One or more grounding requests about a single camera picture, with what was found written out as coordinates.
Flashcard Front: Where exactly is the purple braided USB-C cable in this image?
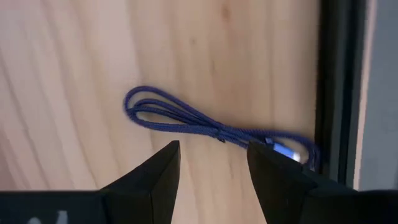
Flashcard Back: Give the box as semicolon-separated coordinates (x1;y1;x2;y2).
123;85;321;171

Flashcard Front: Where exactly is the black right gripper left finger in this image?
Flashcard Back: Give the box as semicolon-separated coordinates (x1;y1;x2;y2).
0;139;182;224

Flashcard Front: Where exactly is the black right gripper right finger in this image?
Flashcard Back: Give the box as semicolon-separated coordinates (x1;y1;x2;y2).
247;141;398;224

